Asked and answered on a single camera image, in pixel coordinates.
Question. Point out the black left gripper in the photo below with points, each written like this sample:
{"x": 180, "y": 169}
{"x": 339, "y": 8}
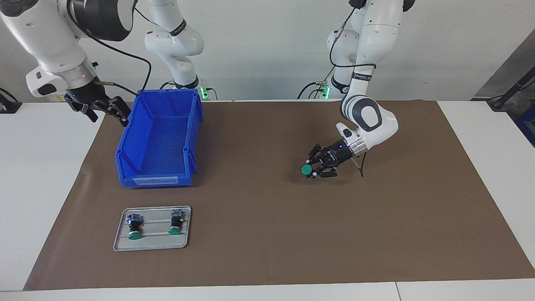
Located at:
{"x": 339, "y": 154}

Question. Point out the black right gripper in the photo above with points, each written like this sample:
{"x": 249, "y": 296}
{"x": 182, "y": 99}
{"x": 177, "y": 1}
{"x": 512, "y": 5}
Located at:
{"x": 87, "y": 98}

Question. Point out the green push button switch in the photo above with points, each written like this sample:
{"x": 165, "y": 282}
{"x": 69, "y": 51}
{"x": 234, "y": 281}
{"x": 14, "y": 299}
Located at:
{"x": 175, "y": 228}
{"x": 134, "y": 234}
{"x": 307, "y": 169}

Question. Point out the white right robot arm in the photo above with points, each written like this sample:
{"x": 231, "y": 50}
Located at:
{"x": 46, "y": 33}

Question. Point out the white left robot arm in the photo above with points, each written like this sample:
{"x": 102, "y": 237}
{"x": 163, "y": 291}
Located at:
{"x": 372, "y": 117}

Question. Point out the blue plastic storage bin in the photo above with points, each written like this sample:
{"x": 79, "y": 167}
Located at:
{"x": 159, "y": 142}

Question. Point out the black clamp object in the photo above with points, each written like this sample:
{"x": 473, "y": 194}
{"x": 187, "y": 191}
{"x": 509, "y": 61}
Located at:
{"x": 10, "y": 106}

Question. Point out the brown table mat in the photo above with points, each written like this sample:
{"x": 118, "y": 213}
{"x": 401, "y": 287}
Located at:
{"x": 250, "y": 230}

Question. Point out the grey metal tray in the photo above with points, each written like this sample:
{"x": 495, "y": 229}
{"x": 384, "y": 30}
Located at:
{"x": 159, "y": 244}

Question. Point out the black stand pole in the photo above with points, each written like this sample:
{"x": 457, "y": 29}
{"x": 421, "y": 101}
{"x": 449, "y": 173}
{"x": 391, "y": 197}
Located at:
{"x": 497, "y": 102}

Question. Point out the blue crate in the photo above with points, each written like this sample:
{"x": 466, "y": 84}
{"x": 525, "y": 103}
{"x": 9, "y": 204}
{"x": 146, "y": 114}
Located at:
{"x": 527, "y": 125}

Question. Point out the white wall socket box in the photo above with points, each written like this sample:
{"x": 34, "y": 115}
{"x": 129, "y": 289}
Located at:
{"x": 58, "y": 99}

